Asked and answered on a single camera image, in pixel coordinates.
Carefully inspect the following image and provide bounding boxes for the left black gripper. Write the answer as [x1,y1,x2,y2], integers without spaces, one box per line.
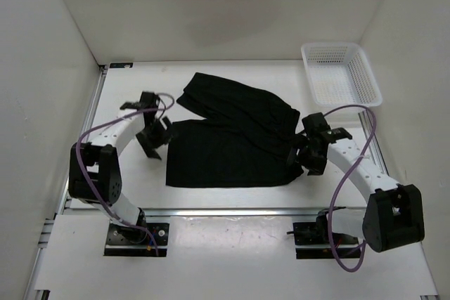
[135,117,180,161]

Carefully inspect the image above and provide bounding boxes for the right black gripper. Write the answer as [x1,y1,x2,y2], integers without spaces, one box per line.
[286,133,328,176]

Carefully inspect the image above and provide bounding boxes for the black shorts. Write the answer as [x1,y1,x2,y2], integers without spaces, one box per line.
[166,72,304,188]

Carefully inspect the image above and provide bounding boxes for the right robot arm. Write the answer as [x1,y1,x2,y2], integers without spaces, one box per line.
[288,136,425,252]

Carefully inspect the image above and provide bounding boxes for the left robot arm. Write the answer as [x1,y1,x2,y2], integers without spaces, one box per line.
[68,108,174,247]

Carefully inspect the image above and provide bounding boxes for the small dark label sticker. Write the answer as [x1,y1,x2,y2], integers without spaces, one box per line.
[109,63,134,69]

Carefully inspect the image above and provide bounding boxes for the white perforated plastic basket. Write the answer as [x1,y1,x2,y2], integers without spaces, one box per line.
[301,42,383,107]

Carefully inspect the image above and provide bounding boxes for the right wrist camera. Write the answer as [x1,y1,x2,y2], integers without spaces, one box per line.
[302,112,353,143]

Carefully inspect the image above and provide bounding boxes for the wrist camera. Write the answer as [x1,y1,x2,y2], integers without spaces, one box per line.
[120,91,160,111]
[302,112,353,143]

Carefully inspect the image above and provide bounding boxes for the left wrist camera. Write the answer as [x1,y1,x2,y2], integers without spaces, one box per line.
[120,91,160,111]

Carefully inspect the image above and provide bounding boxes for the aluminium left rail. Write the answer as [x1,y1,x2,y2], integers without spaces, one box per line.
[66,64,108,209]

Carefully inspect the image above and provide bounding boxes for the aluminium rail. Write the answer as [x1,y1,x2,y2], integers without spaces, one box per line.
[70,207,331,218]
[66,64,108,209]

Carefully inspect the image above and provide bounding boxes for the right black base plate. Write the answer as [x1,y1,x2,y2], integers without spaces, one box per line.
[286,222,361,260]

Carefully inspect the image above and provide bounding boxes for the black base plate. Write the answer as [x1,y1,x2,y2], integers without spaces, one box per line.
[286,222,361,260]
[103,223,169,258]

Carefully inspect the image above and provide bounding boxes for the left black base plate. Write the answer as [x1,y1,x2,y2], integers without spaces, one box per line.
[103,223,169,258]

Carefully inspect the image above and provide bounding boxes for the aluminium front rail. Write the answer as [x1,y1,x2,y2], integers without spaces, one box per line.
[70,207,331,218]

